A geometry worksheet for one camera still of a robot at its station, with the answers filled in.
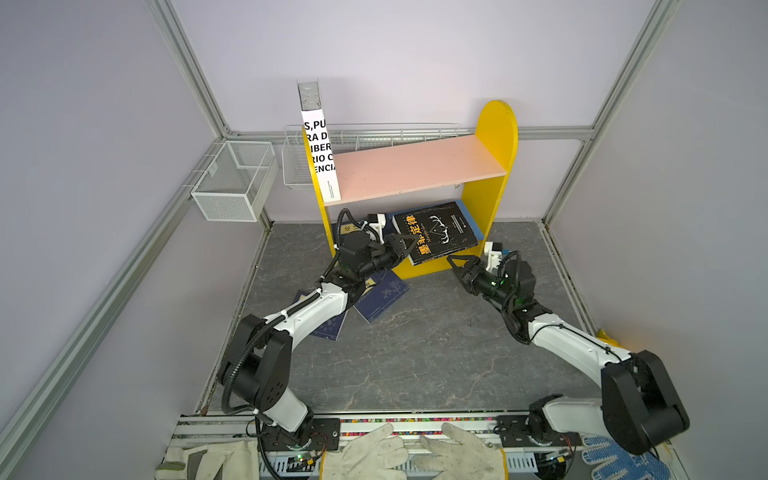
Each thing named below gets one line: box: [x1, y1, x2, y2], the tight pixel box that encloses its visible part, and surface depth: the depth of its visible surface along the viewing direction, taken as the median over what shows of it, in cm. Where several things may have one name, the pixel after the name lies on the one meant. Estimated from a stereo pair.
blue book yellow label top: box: [352, 269, 410, 323], surface depth 101 cm
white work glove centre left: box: [323, 422, 409, 480], surface depth 72 cm
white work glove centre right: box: [413, 423, 505, 480], surface depth 72 cm
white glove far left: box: [155, 440, 260, 480], surface depth 70 cm
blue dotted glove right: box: [581, 435, 671, 480], surface depth 71 cm
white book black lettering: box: [297, 78, 342, 203], surface depth 60 cm
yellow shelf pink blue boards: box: [304, 100, 519, 279], surface depth 78 cm
